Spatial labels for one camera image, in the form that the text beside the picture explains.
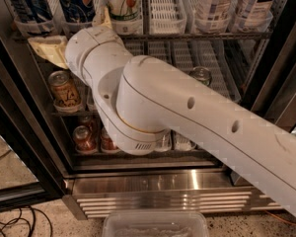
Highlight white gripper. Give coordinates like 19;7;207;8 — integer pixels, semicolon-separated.
27;6;125;81

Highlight blue pepsi can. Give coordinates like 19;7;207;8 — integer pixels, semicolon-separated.
59;0;96;23
10;0;54;35

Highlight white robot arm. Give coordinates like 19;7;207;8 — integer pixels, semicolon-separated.
29;22;296;217

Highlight green white 7up can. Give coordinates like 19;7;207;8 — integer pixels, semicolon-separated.
107;0;139;22

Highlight front orange lacroix can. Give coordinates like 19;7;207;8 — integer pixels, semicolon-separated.
48;71;81;108

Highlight rear red can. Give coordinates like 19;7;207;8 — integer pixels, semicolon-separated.
78;116;98;132

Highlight red can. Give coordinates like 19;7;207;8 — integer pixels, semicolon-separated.
73;125;97;151
101;127;118;153
78;116;98;132

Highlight front left red can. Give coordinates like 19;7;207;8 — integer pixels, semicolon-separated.
73;125;97;151

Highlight front right red can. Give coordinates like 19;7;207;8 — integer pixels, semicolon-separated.
101;127;118;153

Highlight right green can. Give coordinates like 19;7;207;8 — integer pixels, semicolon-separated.
189;66;212;86

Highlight white blue can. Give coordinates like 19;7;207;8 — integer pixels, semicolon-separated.
196;0;231;21

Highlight left glass fridge door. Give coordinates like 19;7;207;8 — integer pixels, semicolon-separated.
0;56;64;212

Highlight stainless steel fridge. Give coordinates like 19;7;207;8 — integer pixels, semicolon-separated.
0;0;296;219

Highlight white black can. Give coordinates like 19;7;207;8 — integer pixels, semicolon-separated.
235;0;273;28

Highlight clear plastic bin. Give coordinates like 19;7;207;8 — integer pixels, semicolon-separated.
102;210;209;237

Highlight black cables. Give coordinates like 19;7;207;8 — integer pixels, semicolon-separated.
0;205;53;237

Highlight orange cable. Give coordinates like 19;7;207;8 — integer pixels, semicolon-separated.
264;210;296;229

